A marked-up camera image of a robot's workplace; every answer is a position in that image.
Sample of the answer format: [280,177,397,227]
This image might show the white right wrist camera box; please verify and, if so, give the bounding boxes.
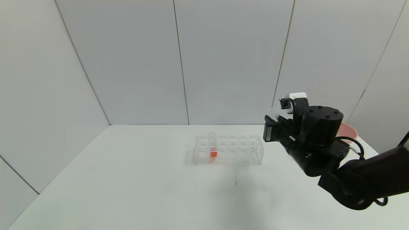
[279,92,309,114]

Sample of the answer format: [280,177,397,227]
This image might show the pink bowl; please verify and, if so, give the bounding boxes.
[336,123,359,148]

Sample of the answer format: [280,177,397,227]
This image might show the test tube with red pigment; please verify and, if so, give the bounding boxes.
[208,132,219,159]

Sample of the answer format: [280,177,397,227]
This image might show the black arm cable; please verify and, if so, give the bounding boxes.
[335,136,365,160]

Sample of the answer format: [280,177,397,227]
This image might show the clear plastic test tube rack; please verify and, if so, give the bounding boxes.
[193,134,264,165]

